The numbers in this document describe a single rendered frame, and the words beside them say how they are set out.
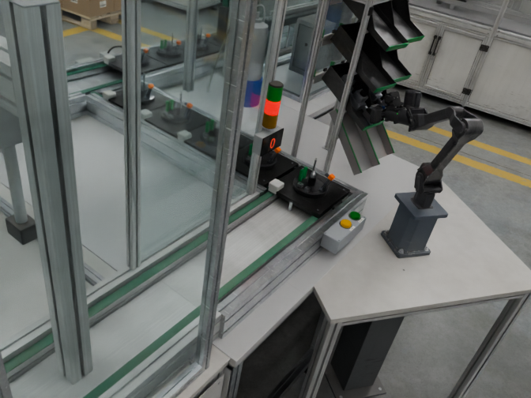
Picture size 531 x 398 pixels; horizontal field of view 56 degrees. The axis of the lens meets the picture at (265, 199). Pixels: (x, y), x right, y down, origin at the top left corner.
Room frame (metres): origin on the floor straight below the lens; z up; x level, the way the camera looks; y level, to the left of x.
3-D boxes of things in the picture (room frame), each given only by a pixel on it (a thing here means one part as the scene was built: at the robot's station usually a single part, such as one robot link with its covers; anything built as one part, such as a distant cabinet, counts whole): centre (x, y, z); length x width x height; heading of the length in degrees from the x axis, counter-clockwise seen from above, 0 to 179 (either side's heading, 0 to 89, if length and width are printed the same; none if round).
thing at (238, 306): (1.33, -0.15, 0.91); 0.89 x 0.06 x 0.11; 149
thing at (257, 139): (1.54, 0.03, 1.29); 0.12 x 0.05 x 0.25; 149
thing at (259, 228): (1.40, 0.01, 0.91); 0.84 x 0.28 x 0.10; 149
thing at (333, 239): (1.46, -0.31, 0.93); 0.21 x 0.07 x 0.06; 149
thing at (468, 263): (1.59, -0.55, 0.84); 0.90 x 0.70 x 0.03; 113
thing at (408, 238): (1.54, -0.57, 0.96); 0.15 x 0.15 x 0.20; 23
